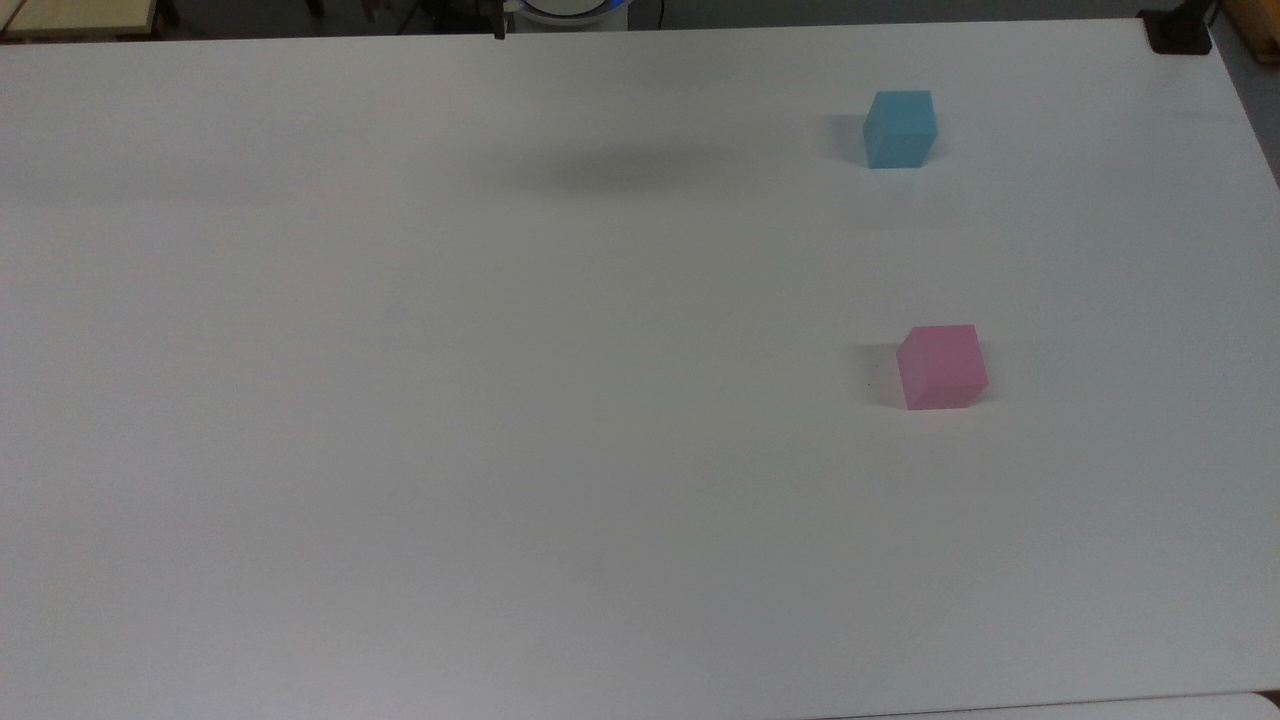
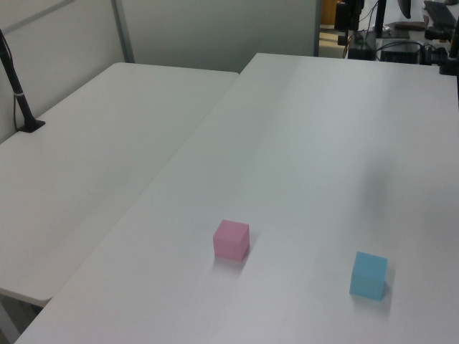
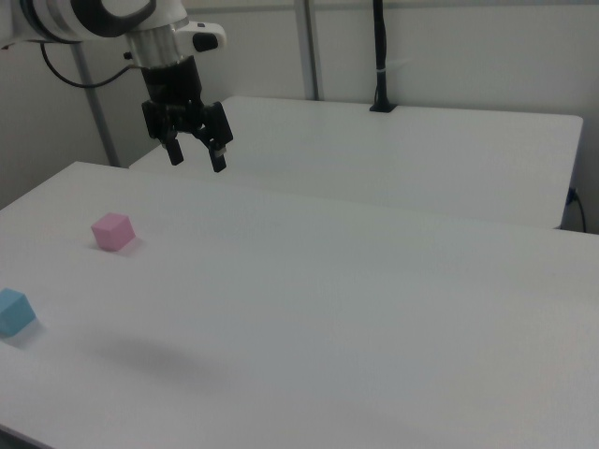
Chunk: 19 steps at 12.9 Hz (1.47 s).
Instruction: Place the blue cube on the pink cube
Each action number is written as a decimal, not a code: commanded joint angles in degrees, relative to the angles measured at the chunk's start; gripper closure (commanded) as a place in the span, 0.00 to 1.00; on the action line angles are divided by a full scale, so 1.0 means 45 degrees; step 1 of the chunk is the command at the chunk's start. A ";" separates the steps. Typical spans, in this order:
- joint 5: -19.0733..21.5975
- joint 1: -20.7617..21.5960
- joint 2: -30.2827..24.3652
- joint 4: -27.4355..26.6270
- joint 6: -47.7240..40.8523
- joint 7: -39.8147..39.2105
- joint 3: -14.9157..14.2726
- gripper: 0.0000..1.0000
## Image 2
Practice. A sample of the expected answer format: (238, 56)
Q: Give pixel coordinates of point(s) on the grey partition panel edge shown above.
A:
(317, 27)

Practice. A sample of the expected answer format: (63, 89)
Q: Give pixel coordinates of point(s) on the grey metal partition post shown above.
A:
(123, 32)

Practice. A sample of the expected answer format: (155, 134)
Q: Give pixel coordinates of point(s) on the blue foam cube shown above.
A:
(367, 277)

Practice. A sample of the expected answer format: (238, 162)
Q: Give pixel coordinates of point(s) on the small black box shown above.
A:
(360, 53)

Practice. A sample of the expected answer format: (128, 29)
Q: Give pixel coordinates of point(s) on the pink foam cube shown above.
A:
(229, 242)

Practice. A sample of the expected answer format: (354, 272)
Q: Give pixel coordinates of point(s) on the black monitor stand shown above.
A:
(380, 18)

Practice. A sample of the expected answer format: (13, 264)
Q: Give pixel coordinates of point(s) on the white side table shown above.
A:
(89, 161)

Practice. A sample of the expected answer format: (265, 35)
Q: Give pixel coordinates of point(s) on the black camera pole with base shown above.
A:
(16, 89)

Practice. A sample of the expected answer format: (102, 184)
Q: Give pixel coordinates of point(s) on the wooden cabinet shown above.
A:
(328, 12)

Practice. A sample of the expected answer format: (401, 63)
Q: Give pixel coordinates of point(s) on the black keyboard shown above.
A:
(441, 14)

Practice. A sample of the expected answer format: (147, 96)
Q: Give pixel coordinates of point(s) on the black electronics box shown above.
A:
(399, 53)

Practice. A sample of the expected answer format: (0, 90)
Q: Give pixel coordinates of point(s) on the black camera clamp mount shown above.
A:
(450, 64)

